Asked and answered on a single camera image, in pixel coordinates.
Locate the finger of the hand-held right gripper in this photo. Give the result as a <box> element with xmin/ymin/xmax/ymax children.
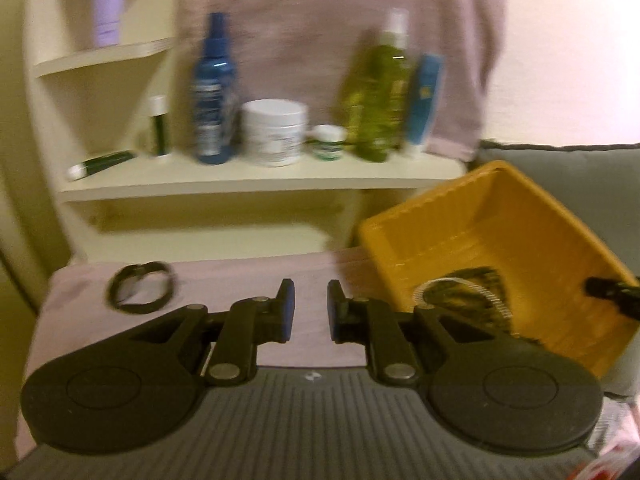
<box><xmin>585</xmin><ymin>276</ymin><xmax>640</xmax><ymax>321</ymax></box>

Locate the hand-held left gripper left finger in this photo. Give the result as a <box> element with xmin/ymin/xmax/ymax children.
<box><xmin>115</xmin><ymin>278</ymin><xmax>296</xmax><ymax>387</ymax></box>

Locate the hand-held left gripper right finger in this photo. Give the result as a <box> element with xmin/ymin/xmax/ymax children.
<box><xmin>326</xmin><ymin>279</ymin><xmax>511</xmax><ymax>387</ymax></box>

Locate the black leather wrap band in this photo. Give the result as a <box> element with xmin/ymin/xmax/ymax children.
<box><xmin>106</xmin><ymin>260</ymin><xmax>179</xmax><ymax>317</ymax></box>

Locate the yellow plastic tray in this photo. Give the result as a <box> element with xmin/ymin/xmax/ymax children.
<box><xmin>357</xmin><ymin>160</ymin><xmax>640</xmax><ymax>378</ymax></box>

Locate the grey cushion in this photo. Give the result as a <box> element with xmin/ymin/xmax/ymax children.
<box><xmin>475</xmin><ymin>140</ymin><xmax>640</xmax><ymax>401</ymax></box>

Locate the cream wooden shelf unit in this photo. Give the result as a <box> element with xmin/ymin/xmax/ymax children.
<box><xmin>22</xmin><ymin>0</ymin><xmax>466</xmax><ymax>266</ymax></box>

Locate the red and white printed packet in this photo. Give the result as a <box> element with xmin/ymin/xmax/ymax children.
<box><xmin>575</xmin><ymin>410</ymin><xmax>640</xmax><ymax>480</ymax></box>

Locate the small green white jar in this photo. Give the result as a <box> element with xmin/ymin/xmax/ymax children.
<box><xmin>312</xmin><ymin>125</ymin><xmax>348</xmax><ymax>162</ymax></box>

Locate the white cream jar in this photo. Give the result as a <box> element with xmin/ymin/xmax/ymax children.
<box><xmin>240</xmin><ymin>99</ymin><xmax>309</xmax><ymax>167</ymax></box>

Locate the olive green spray bottle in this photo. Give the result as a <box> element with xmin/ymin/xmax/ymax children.
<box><xmin>342</xmin><ymin>7</ymin><xmax>413</xmax><ymax>162</ymax></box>

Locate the blue spray bottle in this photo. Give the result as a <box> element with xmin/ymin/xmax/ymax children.
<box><xmin>191</xmin><ymin>11</ymin><xmax>238</xmax><ymax>165</ymax></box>

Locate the white lip balm stick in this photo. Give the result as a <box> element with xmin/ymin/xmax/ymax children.
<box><xmin>148</xmin><ymin>95</ymin><xmax>171</xmax><ymax>157</ymax></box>

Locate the blue and white tube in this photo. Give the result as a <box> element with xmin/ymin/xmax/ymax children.
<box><xmin>402</xmin><ymin>52</ymin><xmax>446</xmax><ymax>158</ymax></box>

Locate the dark green tube white cap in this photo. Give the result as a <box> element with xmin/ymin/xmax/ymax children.
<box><xmin>67</xmin><ymin>150</ymin><xmax>137</xmax><ymax>181</ymax></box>

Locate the pink hanging towel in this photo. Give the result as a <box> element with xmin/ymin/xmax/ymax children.
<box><xmin>177</xmin><ymin>0</ymin><xmax>511</xmax><ymax>163</ymax></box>

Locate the purple tube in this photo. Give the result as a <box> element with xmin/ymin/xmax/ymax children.
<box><xmin>91</xmin><ymin>0</ymin><xmax>132</xmax><ymax>47</ymax></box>

